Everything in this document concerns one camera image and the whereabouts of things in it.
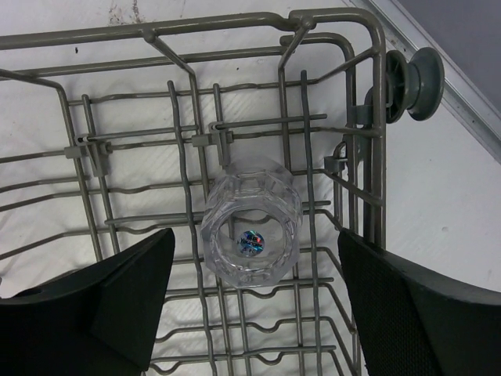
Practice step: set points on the clear glass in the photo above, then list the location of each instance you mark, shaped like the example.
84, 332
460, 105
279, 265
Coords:
251, 224

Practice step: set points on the grey wire dish rack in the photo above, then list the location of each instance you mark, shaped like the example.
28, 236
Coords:
204, 138

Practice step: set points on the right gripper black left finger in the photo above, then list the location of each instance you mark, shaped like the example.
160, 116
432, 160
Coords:
99, 320

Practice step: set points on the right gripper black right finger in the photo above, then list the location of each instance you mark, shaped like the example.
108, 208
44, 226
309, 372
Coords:
414, 321

